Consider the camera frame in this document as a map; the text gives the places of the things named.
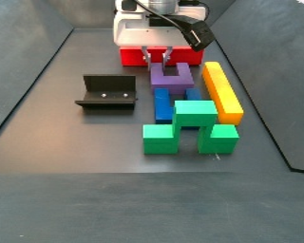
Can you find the purple U-shaped block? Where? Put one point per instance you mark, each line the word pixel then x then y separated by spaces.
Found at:
pixel 177 83

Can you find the black angled fixture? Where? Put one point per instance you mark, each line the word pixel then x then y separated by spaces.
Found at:
pixel 110 90

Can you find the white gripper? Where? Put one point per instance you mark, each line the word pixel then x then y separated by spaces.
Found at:
pixel 161 23

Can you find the green stepped block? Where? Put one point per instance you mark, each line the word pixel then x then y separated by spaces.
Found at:
pixel 217 138

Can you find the red board with slots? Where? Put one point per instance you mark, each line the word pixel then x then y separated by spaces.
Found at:
pixel 133 57

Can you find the yellow long block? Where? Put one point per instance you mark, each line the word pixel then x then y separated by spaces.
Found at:
pixel 230 111

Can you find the blue U-shaped block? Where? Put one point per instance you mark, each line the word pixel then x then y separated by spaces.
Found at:
pixel 163 107

